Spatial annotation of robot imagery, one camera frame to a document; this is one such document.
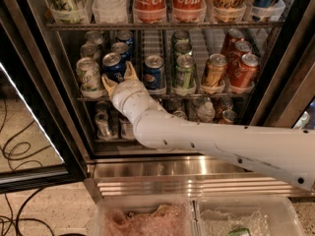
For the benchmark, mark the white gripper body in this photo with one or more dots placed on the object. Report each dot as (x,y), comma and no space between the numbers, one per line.
(127,89)

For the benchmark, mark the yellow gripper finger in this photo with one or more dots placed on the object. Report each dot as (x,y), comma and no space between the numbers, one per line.
(130,73)
(109,85)

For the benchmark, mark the blue pepsi can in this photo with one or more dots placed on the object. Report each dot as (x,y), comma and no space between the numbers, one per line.
(153,72)
(114,67)
(126,36)
(122,49)

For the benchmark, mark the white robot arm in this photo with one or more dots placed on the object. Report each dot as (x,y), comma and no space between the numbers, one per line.
(282,153)

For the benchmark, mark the front white green can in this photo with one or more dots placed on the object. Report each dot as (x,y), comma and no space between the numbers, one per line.
(89,75)

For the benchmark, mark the white green can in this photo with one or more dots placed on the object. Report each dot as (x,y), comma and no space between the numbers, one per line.
(91,50)
(89,75)
(96,37)

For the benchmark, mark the silver can bottom shelf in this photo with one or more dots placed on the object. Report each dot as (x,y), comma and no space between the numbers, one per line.
(104,124)

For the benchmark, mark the middle white green can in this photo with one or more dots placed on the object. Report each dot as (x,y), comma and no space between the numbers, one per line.
(91,50)

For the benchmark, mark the rear white green can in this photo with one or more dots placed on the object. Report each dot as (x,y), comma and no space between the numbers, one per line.
(96,37)

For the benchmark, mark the green can bottom shelf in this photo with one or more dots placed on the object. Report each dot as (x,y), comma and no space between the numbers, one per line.
(181,114)

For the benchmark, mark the clear water bottle top shelf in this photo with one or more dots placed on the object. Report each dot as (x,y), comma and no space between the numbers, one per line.
(110,11)

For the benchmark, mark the stainless steel fridge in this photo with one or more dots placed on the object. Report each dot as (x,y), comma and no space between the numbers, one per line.
(280,37)

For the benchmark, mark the open glass fridge door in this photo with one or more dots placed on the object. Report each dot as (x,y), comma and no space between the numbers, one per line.
(26,68)

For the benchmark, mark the front gold can bottom shelf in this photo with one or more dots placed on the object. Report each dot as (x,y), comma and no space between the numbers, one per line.
(228,117)

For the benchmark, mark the rear red coke can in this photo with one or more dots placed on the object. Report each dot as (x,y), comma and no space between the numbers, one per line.
(231,37)

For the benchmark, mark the red coke can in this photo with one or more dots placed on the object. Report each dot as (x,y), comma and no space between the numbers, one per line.
(234,54)
(231,37)
(245,72)

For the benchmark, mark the front red coke can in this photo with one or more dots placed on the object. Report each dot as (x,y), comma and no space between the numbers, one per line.
(245,72)

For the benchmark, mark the middle red coke can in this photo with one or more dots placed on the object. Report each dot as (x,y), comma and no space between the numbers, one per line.
(234,54)

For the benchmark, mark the left brown tea bottle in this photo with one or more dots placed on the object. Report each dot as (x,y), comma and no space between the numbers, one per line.
(126,129)

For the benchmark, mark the left coca-cola bottle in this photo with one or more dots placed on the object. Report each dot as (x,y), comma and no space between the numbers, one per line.
(149,11)

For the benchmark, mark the coca-cola bottle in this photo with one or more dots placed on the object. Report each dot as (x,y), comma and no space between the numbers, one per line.
(186,10)
(149,11)

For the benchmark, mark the small water bottle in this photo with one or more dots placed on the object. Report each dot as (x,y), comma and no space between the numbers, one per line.
(206,112)

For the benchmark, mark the green label bottle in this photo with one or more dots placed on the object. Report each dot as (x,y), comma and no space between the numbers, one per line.
(68,11)

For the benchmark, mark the right coca-cola bottle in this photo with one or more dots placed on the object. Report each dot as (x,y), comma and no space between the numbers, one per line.
(186,10)

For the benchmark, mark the gold label bottle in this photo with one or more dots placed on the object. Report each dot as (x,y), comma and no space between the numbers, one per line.
(228,10)

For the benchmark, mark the left clear plastic bin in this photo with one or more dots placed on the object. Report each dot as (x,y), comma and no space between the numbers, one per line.
(154,215)

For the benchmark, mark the clear plastic bin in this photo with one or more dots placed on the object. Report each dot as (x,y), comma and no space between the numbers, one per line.
(154,215)
(247,216)

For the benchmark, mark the right clear plastic bin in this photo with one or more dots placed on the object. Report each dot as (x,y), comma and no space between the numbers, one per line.
(247,216)

